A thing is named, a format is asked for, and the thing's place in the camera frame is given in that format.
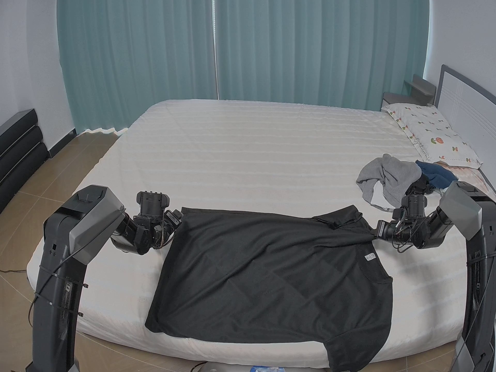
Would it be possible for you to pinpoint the white printed pillow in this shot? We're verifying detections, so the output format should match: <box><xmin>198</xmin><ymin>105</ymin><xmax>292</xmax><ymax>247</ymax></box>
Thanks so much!
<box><xmin>382</xmin><ymin>103</ymin><xmax>483</xmax><ymax>168</ymax></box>

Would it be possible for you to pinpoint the black chest of drawers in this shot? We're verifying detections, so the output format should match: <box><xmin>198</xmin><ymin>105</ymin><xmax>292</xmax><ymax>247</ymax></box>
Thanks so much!
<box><xmin>0</xmin><ymin>109</ymin><xmax>49</xmax><ymax>212</ymax></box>

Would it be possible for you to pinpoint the blue-green curtain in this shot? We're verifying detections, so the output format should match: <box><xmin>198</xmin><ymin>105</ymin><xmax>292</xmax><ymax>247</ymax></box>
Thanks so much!
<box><xmin>57</xmin><ymin>0</ymin><xmax>217</xmax><ymax>135</ymax></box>
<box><xmin>212</xmin><ymin>0</ymin><xmax>431</xmax><ymax>111</ymax></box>

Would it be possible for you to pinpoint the pile of clothes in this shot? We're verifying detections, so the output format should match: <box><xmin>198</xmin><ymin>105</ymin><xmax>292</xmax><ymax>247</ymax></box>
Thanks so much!
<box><xmin>356</xmin><ymin>153</ymin><xmax>460</xmax><ymax>211</ymax></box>

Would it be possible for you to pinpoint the bed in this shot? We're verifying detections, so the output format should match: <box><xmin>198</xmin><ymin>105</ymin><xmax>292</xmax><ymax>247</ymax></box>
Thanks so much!
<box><xmin>26</xmin><ymin>64</ymin><xmax>496</xmax><ymax>367</ymax></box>

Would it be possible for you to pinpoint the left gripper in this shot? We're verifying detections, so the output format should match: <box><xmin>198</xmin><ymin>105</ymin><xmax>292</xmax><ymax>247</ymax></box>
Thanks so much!
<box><xmin>153</xmin><ymin>209</ymin><xmax>184</xmax><ymax>249</ymax></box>

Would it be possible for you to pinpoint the black T-shirt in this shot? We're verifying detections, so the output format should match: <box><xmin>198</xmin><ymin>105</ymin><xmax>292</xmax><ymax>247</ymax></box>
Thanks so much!
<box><xmin>145</xmin><ymin>205</ymin><xmax>394</xmax><ymax>372</ymax></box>

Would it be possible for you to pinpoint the grey bedside table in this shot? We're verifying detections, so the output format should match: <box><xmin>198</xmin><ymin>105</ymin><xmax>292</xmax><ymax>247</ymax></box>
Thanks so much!
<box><xmin>382</xmin><ymin>74</ymin><xmax>436</xmax><ymax>107</ymax></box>

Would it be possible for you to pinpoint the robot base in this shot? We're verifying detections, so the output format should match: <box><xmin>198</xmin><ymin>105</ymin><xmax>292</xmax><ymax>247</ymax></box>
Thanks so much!
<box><xmin>205</xmin><ymin>365</ymin><xmax>295</xmax><ymax>372</ymax></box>

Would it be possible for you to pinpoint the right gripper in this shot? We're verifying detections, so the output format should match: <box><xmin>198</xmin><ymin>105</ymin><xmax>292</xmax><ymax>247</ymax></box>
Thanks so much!
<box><xmin>374</xmin><ymin>219</ymin><xmax>405</xmax><ymax>244</ymax></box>

